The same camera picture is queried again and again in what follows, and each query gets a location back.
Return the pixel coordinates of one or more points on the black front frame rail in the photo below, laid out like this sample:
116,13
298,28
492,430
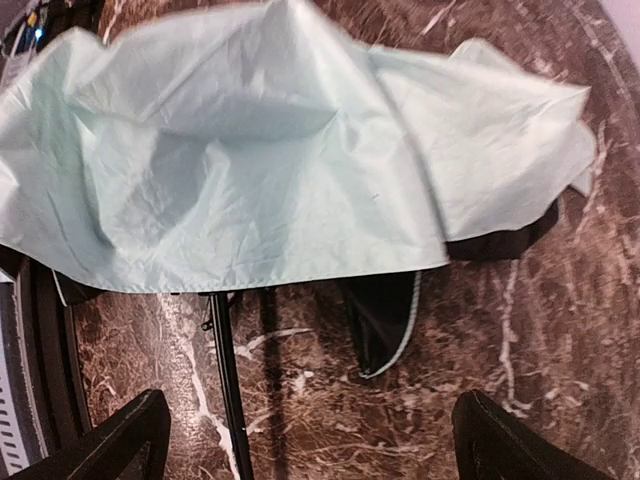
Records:
47,331

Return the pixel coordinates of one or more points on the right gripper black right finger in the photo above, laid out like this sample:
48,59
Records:
490,443

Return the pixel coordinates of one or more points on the mint green folding umbrella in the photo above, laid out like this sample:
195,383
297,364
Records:
257,145

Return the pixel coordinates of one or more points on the grey slotted cable duct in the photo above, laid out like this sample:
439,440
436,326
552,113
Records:
12,447

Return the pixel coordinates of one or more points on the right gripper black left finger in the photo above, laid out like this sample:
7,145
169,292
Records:
143,424

